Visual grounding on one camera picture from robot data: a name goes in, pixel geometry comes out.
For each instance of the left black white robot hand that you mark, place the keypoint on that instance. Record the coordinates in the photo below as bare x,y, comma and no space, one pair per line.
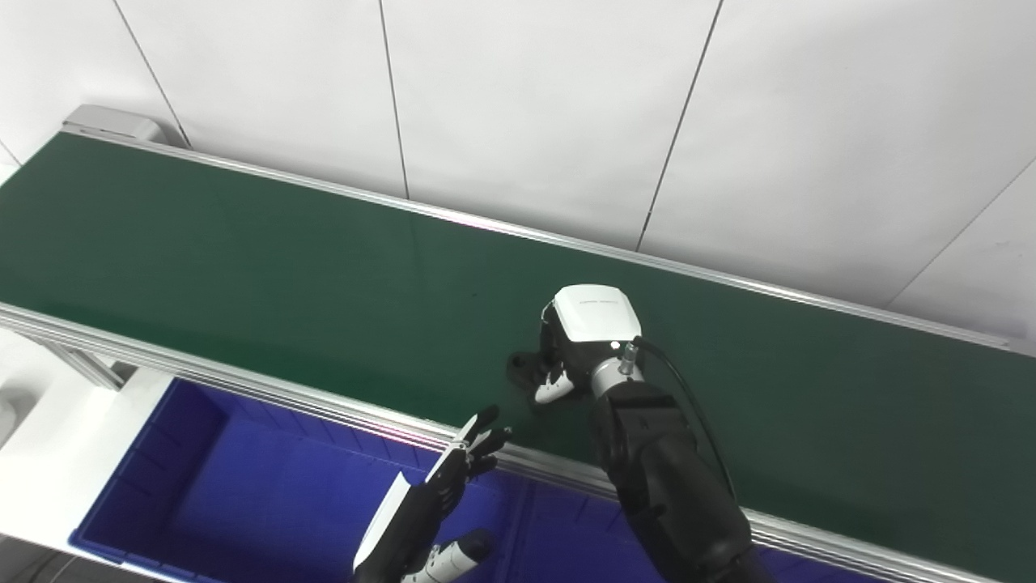
421,510

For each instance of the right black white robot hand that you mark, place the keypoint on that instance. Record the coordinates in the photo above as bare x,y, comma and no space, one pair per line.
595,316

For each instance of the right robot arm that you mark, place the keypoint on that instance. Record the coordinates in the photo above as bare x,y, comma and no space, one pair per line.
664,478

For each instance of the aluminium conveyor support leg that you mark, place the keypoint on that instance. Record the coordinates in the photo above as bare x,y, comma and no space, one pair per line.
85,368

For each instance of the green conveyor belt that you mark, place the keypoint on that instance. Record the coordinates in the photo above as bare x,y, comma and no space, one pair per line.
243,259

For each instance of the black flanged mechanical part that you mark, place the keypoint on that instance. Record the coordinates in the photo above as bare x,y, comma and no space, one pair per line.
522,371

